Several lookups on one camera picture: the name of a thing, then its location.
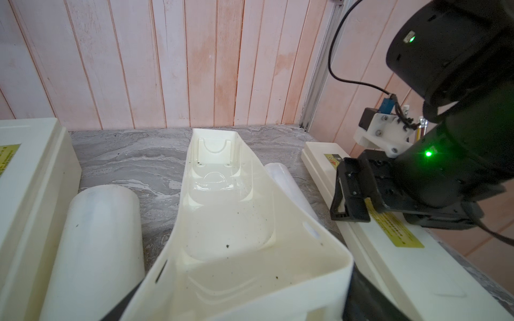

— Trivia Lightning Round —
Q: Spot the cream dispenser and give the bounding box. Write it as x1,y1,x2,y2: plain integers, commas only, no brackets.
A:
1,118,82,320
122,129,512,320

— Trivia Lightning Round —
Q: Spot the plastic wrap roll left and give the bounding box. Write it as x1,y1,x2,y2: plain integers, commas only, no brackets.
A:
40,185,145,320

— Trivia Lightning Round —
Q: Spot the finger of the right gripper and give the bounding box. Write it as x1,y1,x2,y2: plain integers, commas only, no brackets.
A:
330,158,371,223

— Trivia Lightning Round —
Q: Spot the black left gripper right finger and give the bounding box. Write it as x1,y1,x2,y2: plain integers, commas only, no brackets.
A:
342,266,409,321

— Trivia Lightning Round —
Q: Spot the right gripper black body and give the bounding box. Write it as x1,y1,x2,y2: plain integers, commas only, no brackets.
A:
359,149,506,230

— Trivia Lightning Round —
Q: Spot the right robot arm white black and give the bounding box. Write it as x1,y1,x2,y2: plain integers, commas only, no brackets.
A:
330,1,513,230

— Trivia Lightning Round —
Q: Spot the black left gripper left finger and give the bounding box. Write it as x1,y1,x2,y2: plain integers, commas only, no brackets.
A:
101,282,142,321

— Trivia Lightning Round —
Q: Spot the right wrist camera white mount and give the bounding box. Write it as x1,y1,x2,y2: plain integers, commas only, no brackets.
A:
353,94,419,159

